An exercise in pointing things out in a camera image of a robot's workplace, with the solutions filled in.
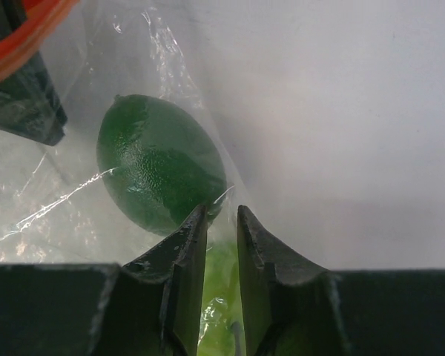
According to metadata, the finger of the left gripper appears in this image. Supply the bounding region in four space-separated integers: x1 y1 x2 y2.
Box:
0 1 67 146

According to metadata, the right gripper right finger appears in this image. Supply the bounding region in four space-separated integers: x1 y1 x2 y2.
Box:
237 206 445 355

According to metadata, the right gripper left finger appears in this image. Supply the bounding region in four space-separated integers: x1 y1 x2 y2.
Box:
0 205 207 355

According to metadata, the clear zip top bag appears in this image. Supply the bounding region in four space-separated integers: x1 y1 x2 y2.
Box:
0 1 245 355

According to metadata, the dark green fake fruit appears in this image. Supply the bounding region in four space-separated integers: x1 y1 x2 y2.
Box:
96 94 228 236

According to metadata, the light green fake apple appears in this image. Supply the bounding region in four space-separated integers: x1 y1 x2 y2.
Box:
197 240 245 356

